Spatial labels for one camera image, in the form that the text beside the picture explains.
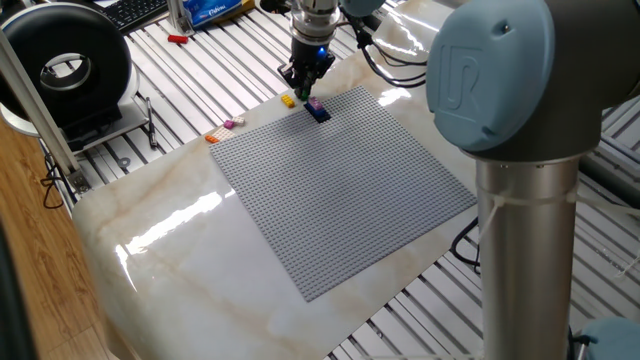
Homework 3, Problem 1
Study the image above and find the black floor cable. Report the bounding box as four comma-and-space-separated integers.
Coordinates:
39, 149, 66, 210

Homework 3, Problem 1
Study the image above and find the marble pattern board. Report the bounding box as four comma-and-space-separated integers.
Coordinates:
72, 0, 484, 360

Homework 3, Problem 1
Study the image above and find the aluminium frame profile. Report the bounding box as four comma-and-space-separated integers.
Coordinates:
0, 29, 94, 196

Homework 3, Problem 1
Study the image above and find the blue tissue pack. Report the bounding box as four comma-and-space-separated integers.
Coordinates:
182, 0, 245, 28

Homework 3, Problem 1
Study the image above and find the grey Lego baseplate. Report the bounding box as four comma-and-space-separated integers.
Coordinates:
209, 85, 479, 303

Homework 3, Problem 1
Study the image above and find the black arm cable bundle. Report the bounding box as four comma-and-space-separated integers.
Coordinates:
344, 13, 429, 90

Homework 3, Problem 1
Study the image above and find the short aluminium post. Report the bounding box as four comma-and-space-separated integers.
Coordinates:
166, 0, 196, 39

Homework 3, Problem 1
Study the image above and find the black ring shaped device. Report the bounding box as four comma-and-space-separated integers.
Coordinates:
0, 2, 135, 151

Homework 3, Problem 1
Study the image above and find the white zip tie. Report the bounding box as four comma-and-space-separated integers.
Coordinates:
477, 189, 640, 251

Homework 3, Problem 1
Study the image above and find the silver corner bracket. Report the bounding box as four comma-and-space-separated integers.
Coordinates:
67, 167, 94, 196

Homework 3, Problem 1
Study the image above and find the silver device base plate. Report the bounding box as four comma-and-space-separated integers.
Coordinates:
0, 64, 151, 154

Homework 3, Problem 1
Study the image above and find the black keyboard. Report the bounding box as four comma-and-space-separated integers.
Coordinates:
97, 0, 170, 34

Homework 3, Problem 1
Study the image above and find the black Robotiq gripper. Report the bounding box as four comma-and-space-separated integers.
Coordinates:
277, 37, 337, 100

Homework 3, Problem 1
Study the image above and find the small black object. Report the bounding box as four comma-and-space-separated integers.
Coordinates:
259, 0, 296, 15

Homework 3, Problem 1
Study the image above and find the dark navy Lego plate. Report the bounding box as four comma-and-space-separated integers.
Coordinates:
303, 102, 332, 124

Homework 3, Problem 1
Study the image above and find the dark blurred foreground object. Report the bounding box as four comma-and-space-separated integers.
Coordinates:
0, 214, 40, 360

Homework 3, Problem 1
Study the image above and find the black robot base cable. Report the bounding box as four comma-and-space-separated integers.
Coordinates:
449, 217, 482, 275

